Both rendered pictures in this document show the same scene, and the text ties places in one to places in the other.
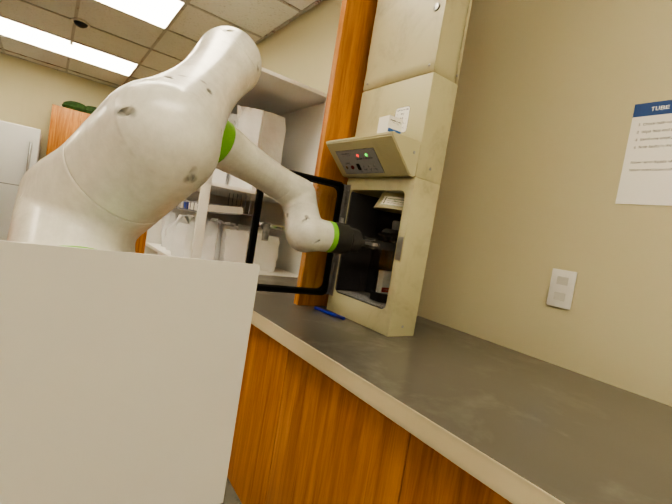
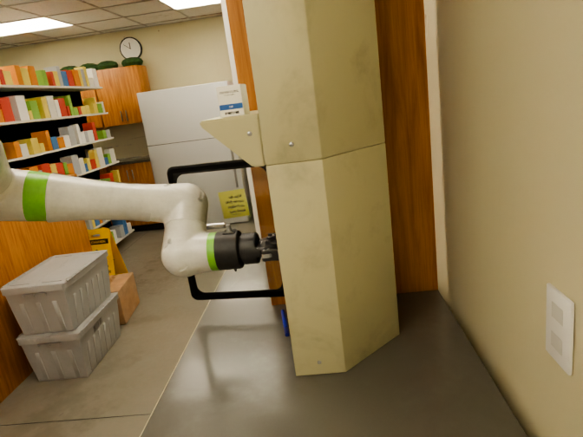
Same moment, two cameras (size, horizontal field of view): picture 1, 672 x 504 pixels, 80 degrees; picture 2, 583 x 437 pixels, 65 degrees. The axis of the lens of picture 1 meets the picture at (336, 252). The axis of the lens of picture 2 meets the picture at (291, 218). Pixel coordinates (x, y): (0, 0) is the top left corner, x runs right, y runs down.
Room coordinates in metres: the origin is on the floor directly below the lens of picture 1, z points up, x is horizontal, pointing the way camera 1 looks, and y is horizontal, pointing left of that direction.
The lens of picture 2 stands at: (0.51, -0.81, 1.54)
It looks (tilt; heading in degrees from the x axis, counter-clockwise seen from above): 15 degrees down; 42
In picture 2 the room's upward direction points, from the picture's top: 8 degrees counter-clockwise
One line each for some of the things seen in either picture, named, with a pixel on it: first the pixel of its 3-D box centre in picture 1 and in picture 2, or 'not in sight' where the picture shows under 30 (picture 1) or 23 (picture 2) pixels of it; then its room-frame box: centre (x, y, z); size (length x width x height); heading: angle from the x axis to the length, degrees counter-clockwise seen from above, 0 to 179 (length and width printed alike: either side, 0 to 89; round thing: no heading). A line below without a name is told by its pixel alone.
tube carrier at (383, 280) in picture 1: (389, 265); not in sight; (1.32, -0.18, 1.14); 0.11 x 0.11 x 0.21
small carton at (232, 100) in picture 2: (389, 128); (233, 101); (1.18, -0.10, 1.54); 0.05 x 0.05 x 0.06; 32
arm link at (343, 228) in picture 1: (338, 237); (231, 248); (1.19, 0.00, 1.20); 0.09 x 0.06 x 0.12; 36
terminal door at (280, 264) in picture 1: (295, 233); (230, 232); (1.32, 0.14, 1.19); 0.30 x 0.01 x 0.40; 119
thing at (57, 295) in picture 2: not in sight; (64, 290); (1.62, 2.24, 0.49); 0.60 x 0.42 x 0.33; 37
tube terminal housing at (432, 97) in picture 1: (401, 210); (331, 185); (1.35, -0.19, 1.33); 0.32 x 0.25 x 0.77; 37
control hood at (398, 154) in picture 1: (367, 157); (245, 136); (1.25, -0.05, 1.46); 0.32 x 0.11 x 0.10; 37
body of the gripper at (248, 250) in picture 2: (357, 241); (261, 246); (1.23, -0.06, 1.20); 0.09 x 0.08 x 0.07; 126
